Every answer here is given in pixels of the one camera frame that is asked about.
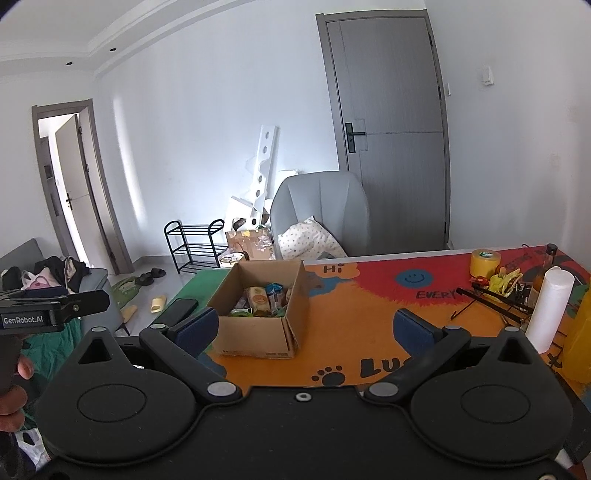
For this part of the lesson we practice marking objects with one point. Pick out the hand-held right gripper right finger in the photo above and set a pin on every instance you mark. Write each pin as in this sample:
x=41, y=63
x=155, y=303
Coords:
x=413, y=330

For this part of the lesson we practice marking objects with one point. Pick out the yellow slipper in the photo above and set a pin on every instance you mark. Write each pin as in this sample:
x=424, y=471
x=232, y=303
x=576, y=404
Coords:
x=158, y=304
x=129, y=313

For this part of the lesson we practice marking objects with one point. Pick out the colourful printed table mat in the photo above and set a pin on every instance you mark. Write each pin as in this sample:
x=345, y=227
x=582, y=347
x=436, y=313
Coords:
x=360, y=318

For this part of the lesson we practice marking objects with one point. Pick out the brown paper bag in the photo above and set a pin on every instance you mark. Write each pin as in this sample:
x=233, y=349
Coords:
x=251, y=244

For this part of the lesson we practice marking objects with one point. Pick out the large yellow container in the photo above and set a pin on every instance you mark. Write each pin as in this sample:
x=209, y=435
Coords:
x=579, y=341

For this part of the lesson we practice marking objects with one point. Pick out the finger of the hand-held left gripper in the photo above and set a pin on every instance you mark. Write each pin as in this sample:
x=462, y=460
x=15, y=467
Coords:
x=87, y=302

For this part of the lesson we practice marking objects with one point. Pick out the black metal shoe rack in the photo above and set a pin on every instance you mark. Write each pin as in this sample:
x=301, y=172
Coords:
x=194, y=229

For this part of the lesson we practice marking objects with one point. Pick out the brown cardboard box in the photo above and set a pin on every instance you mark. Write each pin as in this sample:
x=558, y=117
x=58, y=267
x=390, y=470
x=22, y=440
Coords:
x=254, y=339

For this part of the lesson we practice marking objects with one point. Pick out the pile of dark clothes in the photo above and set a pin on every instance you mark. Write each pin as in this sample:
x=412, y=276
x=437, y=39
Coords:
x=60, y=270

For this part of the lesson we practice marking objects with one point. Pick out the white board with holes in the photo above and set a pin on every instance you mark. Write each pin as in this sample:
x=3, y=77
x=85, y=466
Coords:
x=268, y=152

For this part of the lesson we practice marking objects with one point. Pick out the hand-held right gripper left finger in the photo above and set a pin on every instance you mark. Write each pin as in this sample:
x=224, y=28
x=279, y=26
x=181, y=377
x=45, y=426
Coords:
x=194, y=330

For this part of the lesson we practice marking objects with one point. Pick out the beige cracker packet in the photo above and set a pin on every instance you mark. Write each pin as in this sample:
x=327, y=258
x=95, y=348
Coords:
x=257, y=301

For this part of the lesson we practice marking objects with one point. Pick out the white polka-dot pillow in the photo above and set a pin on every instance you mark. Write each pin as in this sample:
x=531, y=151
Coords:
x=304, y=240

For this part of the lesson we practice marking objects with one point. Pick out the grey armchair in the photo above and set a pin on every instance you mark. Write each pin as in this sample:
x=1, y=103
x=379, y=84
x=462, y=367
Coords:
x=323, y=198

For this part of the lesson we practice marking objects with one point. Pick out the green cloth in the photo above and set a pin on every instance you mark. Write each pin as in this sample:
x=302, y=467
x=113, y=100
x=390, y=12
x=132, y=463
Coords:
x=51, y=350

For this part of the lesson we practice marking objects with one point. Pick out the person's left hand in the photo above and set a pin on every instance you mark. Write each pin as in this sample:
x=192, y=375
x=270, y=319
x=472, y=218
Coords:
x=11, y=408

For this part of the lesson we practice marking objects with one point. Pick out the white bag with red print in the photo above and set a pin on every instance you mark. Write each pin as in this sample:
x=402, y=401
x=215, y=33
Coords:
x=231, y=258

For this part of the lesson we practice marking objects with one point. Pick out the black slipper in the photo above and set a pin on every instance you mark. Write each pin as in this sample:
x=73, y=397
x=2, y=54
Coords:
x=145, y=279
x=158, y=273

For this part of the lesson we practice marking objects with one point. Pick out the yellow-green plastic bag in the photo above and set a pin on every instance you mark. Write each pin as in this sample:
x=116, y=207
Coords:
x=501, y=282

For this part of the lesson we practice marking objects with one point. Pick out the grey door frame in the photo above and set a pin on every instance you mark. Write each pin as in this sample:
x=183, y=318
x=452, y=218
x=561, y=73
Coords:
x=94, y=184

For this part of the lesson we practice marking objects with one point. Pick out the glass bottle with amber liquid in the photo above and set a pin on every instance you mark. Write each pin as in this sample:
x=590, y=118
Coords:
x=538, y=281

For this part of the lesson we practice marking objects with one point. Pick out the pink printed bag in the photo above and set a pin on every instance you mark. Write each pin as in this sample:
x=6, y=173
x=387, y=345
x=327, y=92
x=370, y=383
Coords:
x=37, y=281

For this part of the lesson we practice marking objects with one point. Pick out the green floor mat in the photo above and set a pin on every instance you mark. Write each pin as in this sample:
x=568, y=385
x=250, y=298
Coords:
x=127, y=290

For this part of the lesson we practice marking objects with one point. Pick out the white plastic bag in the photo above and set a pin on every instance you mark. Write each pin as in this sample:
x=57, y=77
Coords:
x=32, y=447

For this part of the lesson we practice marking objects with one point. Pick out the black metal stand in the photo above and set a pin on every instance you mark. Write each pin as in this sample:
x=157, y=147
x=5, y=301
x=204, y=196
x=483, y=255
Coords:
x=489, y=302

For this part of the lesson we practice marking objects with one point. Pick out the blue snack packet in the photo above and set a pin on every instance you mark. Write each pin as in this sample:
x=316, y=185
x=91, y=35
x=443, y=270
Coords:
x=273, y=290

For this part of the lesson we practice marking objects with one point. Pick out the grey open door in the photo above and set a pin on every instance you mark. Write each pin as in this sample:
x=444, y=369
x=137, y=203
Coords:
x=83, y=184

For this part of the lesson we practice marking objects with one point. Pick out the white paper towel roll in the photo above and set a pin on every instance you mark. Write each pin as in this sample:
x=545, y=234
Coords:
x=549, y=309

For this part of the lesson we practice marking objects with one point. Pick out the yellow tape roll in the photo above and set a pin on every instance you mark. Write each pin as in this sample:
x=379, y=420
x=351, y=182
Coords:
x=485, y=267

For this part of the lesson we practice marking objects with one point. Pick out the grey sofa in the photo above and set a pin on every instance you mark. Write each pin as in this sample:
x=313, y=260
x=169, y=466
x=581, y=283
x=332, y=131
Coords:
x=94, y=279

